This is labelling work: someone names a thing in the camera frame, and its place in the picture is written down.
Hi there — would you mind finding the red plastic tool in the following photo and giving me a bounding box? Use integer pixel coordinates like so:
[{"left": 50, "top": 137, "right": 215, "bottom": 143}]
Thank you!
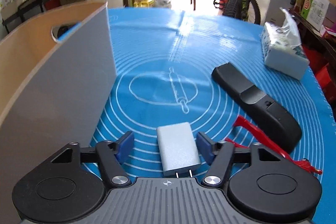
[{"left": 233, "top": 115, "right": 323, "bottom": 175}]

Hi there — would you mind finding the green white carton box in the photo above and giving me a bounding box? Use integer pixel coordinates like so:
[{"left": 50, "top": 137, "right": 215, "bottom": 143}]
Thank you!
[{"left": 301, "top": 0, "right": 330, "bottom": 31}]

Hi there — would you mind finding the blue silicone baking mat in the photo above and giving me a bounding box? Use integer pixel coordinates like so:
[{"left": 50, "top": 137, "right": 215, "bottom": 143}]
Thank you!
[{"left": 91, "top": 8, "right": 335, "bottom": 223}]

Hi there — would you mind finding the white usb wall charger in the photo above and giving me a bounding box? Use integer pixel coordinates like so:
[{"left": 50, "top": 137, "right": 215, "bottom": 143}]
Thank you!
[{"left": 156, "top": 122, "right": 201, "bottom": 177}]

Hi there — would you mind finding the beige plastic storage bin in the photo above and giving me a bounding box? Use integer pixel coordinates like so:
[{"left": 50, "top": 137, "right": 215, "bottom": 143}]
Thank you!
[{"left": 1, "top": 1, "right": 117, "bottom": 223}]

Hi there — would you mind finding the yellow oil jug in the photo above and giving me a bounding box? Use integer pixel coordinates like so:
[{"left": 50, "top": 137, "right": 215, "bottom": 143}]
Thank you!
[{"left": 133, "top": 0, "right": 155, "bottom": 8}]

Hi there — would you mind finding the blue white tissue pack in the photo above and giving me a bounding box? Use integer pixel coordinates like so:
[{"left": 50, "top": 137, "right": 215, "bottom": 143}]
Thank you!
[{"left": 261, "top": 8, "right": 309, "bottom": 80}]

